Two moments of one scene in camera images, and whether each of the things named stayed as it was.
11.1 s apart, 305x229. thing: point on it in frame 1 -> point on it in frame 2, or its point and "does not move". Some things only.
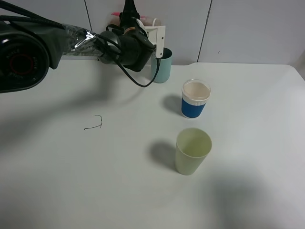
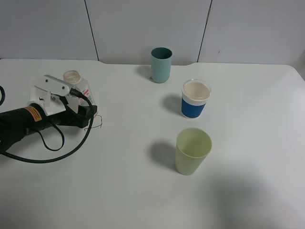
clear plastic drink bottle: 114,19 -> 74,78
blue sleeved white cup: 195,95 does not move
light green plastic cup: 193,147 does not move
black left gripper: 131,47 -> 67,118
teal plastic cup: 163,74 does not move
